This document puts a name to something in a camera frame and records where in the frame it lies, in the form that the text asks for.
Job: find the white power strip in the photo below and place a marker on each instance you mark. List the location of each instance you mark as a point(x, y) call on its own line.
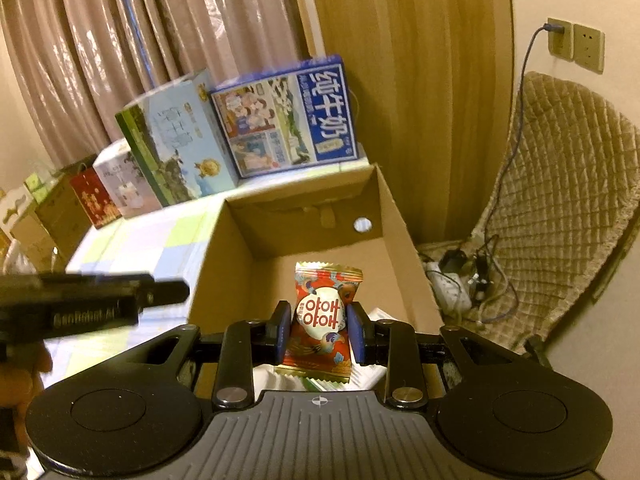
point(450, 292)

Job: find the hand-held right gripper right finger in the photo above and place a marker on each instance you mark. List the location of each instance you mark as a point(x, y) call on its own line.
point(356, 335)

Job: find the white humidifier box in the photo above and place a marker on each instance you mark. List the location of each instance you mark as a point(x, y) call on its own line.
point(127, 182)

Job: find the brown storage cardboard box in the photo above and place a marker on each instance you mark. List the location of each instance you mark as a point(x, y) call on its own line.
point(50, 225)

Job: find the red candy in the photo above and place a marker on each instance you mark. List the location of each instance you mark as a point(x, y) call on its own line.
point(320, 310)

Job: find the stack of green boxes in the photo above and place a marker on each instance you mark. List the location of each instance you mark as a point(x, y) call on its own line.
point(35, 187)

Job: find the checked tablecloth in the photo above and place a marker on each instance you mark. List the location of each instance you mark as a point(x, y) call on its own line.
point(135, 240)

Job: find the black power adapter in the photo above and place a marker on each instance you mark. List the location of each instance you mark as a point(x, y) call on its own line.
point(452, 261)

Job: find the red gift box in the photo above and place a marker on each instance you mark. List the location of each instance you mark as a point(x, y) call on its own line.
point(95, 200)

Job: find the wooden door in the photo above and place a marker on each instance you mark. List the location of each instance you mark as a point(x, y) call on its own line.
point(410, 60)

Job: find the empty wall socket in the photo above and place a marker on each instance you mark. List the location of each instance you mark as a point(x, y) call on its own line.
point(588, 47)

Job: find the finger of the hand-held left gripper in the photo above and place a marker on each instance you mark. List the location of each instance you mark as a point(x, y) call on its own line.
point(165, 293)

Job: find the wall socket with plug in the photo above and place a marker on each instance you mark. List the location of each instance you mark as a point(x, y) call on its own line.
point(560, 40)

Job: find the person's left hand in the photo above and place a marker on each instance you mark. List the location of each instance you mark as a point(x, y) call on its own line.
point(22, 375)

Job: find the blue cartoon milk carton box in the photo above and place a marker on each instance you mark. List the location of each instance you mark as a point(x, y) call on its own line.
point(285, 120)

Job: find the chair with quilted cover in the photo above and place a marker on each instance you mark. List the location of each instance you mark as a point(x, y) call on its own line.
point(570, 200)

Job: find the green and white small box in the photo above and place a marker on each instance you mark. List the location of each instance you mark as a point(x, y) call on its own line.
point(327, 385)

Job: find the beige curtain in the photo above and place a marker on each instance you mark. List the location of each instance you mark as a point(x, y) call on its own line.
point(150, 25)

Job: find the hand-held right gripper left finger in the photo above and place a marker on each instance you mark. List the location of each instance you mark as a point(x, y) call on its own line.
point(282, 332)

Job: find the green meadow milk carton box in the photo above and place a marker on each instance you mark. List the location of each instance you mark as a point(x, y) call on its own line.
point(175, 145)

